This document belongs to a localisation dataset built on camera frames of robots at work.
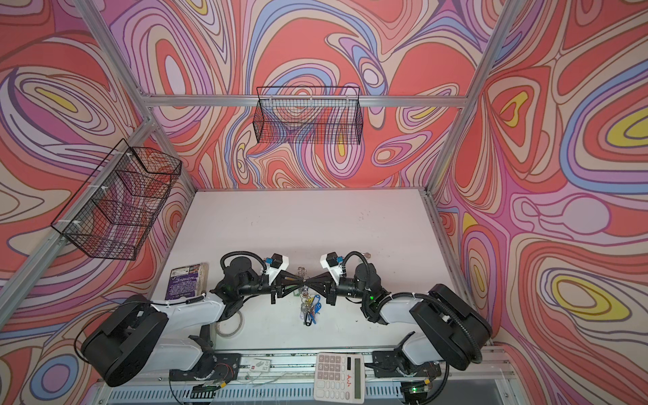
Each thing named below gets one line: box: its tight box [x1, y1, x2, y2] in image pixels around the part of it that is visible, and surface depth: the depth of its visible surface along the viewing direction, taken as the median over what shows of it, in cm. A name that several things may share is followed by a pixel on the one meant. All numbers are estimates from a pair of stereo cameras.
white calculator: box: [313, 352, 366, 405], surface depth 71 cm
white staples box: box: [249, 357, 272, 373], surface depth 74 cm
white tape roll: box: [215, 310, 246, 340], surface depth 82 cm
